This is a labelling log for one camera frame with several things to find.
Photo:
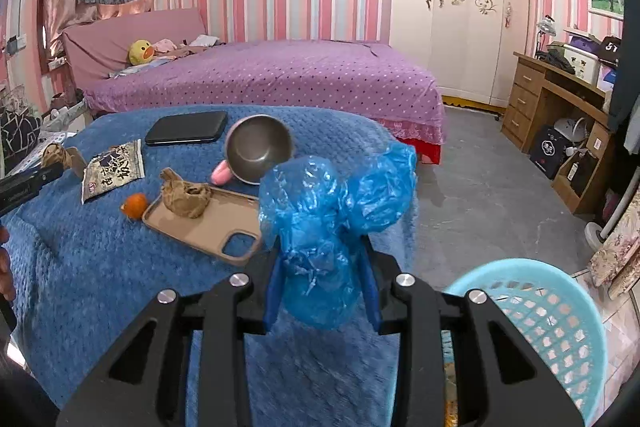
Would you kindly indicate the black printed bag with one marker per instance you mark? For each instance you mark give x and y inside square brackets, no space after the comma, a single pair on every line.
[610,49]

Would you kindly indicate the black shopping bag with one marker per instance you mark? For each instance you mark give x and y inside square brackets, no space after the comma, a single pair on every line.
[550,149]

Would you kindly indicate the pink clothes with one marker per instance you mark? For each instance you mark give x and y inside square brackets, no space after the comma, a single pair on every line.
[165,46]

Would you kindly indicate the black snack packet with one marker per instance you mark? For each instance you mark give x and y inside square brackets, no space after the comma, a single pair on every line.
[112,172]

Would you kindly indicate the brown paper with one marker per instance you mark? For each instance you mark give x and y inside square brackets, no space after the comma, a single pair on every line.
[52,154]
[182,197]

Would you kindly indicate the white wardrobe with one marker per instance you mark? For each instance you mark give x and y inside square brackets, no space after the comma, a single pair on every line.
[450,32]

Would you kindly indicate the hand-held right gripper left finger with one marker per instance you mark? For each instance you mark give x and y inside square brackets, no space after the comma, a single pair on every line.
[272,292]

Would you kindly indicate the white floor fan stand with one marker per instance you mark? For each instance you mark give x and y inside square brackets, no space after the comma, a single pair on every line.
[597,232]

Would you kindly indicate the light blue plastic basket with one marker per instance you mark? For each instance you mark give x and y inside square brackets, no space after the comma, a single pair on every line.
[550,307]

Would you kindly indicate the white storage box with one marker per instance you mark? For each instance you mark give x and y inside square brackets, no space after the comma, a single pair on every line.
[582,62]

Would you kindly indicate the dark cloth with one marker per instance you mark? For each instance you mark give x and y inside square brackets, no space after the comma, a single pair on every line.
[557,59]

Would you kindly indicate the small orange ball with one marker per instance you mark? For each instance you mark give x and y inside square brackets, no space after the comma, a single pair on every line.
[134,205]

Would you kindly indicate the person's left hand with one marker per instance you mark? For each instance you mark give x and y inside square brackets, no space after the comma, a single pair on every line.
[5,267]

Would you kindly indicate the yellow duck plush toy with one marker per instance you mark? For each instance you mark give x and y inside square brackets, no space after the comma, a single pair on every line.
[141,53]

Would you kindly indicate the floral curtain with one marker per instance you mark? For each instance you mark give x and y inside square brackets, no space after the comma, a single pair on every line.
[615,252]

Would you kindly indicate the purple box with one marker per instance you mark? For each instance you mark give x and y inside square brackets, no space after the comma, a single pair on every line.
[582,41]

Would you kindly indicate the bed with purple dotted cover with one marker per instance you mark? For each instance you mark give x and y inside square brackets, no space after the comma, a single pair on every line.
[275,77]

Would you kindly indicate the pink mug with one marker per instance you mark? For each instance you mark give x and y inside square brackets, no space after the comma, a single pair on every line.
[257,152]

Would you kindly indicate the white cloth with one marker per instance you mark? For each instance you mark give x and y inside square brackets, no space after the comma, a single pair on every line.
[205,40]

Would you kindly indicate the black white patterned bag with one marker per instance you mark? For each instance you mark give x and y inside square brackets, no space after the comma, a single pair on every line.
[17,132]

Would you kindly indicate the beige phone case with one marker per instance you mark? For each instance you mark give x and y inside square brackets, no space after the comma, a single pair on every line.
[210,229]

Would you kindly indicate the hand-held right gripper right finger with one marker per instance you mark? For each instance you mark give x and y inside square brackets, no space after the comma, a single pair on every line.
[372,292]

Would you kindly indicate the dark hanging clothes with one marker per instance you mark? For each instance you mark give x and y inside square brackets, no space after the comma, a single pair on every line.
[625,82]

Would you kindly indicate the black phone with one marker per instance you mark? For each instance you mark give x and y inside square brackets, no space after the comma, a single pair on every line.
[187,127]

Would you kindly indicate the small white fan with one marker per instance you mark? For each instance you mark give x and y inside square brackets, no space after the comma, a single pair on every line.
[572,132]

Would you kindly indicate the desk lamp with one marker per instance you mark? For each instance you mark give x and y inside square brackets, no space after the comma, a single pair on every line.
[545,29]

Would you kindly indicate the wall socket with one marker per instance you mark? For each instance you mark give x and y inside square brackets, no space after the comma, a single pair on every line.
[56,63]

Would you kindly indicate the wooden desk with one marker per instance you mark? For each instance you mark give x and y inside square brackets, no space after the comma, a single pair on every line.
[525,97]

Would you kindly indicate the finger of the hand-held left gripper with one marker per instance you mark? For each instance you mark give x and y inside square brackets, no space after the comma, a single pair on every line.
[30,184]

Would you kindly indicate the blue plastic bag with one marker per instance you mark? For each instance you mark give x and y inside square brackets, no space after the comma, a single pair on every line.
[320,217]

